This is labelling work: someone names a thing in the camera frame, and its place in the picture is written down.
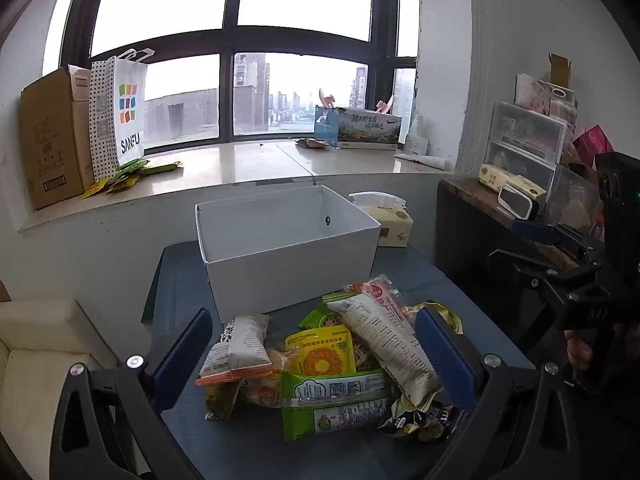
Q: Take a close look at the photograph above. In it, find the green seaweed snack packet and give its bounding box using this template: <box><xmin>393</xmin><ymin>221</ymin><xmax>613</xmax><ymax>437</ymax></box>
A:
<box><xmin>298</xmin><ymin>292</ymin><xmax>361</xmax><ymax>332</ymax></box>

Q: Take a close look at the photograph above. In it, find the long orange white snack packet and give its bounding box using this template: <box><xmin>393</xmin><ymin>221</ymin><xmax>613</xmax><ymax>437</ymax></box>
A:
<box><xmin>327</xmin><ymin>274</ymin><xmax>443</xmax><ymax>408</ymax></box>

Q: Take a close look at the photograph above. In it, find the white cardboard box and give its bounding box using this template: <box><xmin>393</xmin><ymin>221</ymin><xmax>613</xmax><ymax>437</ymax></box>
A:
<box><xmin>195</xmin><ymin>185</ymin><xmax>382</xmax><ymax>313</ymax></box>

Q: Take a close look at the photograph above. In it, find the yellow tissue box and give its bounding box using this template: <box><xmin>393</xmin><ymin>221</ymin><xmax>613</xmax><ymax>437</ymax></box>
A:
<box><xmin>348</xmin><ymin>191</ymin><xmax>415</xmax><ymax>248</ymax></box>

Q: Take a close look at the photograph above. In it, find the clear bread packet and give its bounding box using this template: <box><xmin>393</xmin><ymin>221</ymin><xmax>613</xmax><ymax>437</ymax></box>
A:
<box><xmin>240</xmin><ymin>347</ymin><xmax>301</xmax><ymax>408</ymax></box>

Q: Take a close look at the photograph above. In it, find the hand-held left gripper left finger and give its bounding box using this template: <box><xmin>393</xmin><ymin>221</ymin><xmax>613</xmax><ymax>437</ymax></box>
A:
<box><xmin>50</xmin><ymin>307</ymin><xmax>215</xmax><ymax>480</ymax></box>

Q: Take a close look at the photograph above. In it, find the clear plastic drawer unit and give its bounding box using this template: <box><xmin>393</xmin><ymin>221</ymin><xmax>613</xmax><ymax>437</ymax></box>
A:
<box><xmin>485</xmin><ymin>101</ymin><xmax>576</xmax><ymax>181</ymax></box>

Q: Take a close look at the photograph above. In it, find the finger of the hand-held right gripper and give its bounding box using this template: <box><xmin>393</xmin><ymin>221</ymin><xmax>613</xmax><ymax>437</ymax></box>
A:
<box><xmin>487</xmin><ymin>249</ymin><xmax>601</xmax><ymax>307</ymax></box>
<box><xmin>510</xmin><ymin>218</ymin><xmax>608</xmax><ymax>267</ymax></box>

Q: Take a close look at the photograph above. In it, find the printed landscape box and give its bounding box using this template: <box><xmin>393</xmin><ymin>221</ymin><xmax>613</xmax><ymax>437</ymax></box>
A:
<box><xmin>314</xmin><ymin>105</ymin><xmax>403</xmax><ymax>151</ymax></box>

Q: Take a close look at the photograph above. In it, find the pink patterned box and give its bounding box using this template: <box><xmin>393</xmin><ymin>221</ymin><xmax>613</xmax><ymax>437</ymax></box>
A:
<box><xmin>515</xmin><ymin>74</ymin><xmax>553</xmax><ymax>111</ymax></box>

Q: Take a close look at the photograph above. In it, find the olive green snack packet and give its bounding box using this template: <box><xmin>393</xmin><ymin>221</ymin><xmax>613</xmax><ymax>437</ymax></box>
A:
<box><xmin>204</xmin><ymin>382</ymin><xmax>243</xmax><ymax>422</ymax></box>

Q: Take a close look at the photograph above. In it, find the white tube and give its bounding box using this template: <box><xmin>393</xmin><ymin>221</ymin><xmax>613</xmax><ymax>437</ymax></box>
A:
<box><xmin>395</xmin><ymin>152</ymin><xmax>453</xmax><ymax>170</ymax></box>

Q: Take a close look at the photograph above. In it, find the clear plastic container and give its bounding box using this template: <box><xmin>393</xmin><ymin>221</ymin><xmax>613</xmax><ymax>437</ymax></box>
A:
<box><xmin>545</xmin><ymin>165</ymin><xmax>603</xmax><ymax>226</ymax></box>

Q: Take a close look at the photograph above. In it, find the brown cardboard box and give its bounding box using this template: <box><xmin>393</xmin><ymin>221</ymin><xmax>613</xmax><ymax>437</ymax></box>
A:
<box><xmin>20</xmin><ymin>66</ymin><xmax>96</xmax><ymax>211</ymax></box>

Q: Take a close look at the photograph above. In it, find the cream sofa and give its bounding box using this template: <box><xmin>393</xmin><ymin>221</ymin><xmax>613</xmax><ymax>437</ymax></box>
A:
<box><xmin>0</xmin><ymin>297</ymin><xmax>118</xmax><ymax>480</ymax></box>

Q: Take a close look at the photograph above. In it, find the polka-dot paper bag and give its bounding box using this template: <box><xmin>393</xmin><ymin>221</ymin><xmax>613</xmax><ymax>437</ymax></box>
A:
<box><xmin>89</xmin><ymin>49</ymin><xmax>151</xmax><ymax>181</ymax></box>

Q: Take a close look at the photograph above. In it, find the pale tissue pack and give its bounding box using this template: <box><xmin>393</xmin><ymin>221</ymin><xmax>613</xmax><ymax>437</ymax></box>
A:
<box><xmin>478</xmin><ymin>163</ymin><xmax>548</xmax><ymax>198</ymax></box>

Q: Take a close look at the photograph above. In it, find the white spray bottle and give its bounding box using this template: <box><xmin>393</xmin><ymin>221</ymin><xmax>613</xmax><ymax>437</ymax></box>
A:
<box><xmin>402</xmin><ymin>115</ymin><xmax>430</xmax><ymax>156</ymax></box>

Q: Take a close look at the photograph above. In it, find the pile of green sachets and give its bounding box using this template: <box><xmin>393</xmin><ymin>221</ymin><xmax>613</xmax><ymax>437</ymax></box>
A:
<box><xmin>80</xmin><ymin>157</ymin><xmax>183</xmax><ymax>201</ymax></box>

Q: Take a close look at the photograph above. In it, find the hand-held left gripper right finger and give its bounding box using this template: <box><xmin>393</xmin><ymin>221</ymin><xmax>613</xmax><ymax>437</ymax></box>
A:
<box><xmin>414</xmin><ymin>306</ymin><xmax>583</xmax><ymax>480</ymax></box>

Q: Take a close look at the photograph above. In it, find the green white-label snack packet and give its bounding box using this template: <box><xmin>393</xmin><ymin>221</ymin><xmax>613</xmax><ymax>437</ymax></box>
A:
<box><xmin>280</xmin><ymin>370</ymin><xmax>401</xmax><ymax>442</ymax></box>

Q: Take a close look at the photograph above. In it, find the small open cardboard box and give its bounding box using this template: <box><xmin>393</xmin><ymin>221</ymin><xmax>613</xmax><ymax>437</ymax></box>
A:
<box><xmin>547</xmin><ymin>53</ymin><xmax>572</xmax><ymax>88</ymax></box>

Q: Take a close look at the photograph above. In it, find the dark snack packet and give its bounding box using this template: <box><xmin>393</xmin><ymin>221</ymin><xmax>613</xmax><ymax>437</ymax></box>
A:
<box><xmin>377</xmin><ymin>400</ymin><xmax>468</xmax><ymax>443</ymax></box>

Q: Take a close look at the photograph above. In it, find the person's right hand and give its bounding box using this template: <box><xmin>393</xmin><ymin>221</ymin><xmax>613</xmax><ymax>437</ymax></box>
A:
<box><xmin>564</xmin><ymin>327</ymin><xmax>597</xmax><ymax>372</ymax></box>

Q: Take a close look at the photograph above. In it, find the small golden snack packet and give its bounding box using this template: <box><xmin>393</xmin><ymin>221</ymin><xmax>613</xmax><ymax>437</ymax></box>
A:
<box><xmin>402</xmin><ymin>301</ymin><xmax>465</xmax><ymax>336</ymax></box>

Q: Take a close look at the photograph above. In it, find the dark side table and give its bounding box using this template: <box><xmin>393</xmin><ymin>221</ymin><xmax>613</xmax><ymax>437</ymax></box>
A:
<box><xmin>436</xmin><ymin>177</ymin><xmax>601</xmax><ymax>341</ymax></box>

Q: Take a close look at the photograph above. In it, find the white case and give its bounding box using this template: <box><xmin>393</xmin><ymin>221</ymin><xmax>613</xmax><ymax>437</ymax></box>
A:
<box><xmin>497</xmin><ymin>183</ymin><xmax>541</xmax><ymax>219</ymax></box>

